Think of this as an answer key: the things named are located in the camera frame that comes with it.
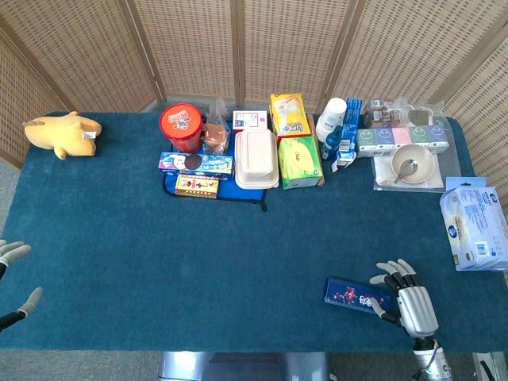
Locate blue spray bottle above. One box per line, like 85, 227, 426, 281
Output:
320, 125, 343, 161

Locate small white red box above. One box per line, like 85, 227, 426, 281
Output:
232, 110, 268, 133

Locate row of small boxes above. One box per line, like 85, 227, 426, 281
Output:
356, 125, 450, 159

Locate grey spoon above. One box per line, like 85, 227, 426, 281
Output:
393, 159, 419, 184

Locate blue glasses case white lining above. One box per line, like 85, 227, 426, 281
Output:
324, 275, 396, 316

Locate clear bag brown snacks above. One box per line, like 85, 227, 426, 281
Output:
363, 98, 410, 129

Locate white bottle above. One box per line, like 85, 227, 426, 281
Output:
315, 97, 348, 143

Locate blue cookie box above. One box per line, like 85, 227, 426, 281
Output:
158, 151, 235, 179

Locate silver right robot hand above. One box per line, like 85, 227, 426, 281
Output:
368, 258, 440, 338

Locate yellow tea box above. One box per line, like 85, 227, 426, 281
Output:
270, 93, 312, 140

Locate beige lidded lunch box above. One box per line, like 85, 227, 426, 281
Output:
234, 128, 280, 191

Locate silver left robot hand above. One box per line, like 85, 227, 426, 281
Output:
0, 239, 44, 333

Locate blue flat tray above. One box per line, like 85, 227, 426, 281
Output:
163, 142, 268, 213

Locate clear bag of pastries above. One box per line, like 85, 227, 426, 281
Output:
201, 97, 232, 156

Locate large blue white wipes pack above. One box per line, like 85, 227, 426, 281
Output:
439, 176, 508, 272

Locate blue white open carton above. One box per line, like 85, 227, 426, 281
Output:
331, 98, 364, 174

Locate clear plastic packet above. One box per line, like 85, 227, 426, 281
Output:
406, 102, 448, 129

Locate green tissue pack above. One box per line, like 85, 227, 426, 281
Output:
277, 136, 325, 191

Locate yellow plush toy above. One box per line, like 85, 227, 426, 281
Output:
22, 111, 103, 160

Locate red snack tub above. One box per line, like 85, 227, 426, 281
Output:
159, 103, 204, 154

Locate clear zip bag white cloth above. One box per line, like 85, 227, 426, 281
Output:
372, 152, 464, 194

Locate woven wicker folding screen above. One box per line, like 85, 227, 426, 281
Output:
0, 0, 508, 207

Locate blue carpet table cover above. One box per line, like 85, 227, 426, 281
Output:
0, 110, 508, 354

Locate small yellow red box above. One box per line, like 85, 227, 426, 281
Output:
174, 174, 221, 199

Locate beige bowl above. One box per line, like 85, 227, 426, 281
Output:
391, 144, 437, 185

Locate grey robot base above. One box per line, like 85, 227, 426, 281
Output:
157, 351, 334, 381

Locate white plastic object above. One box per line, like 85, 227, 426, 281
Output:
474, 351, 502, 381

